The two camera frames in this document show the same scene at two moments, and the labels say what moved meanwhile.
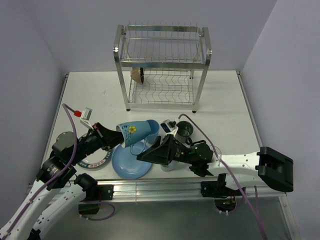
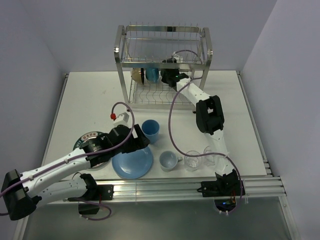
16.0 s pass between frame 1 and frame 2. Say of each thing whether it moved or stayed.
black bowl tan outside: stayed
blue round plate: stayed
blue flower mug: moved
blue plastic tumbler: stayed
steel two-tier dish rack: stayed
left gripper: moved
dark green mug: moved
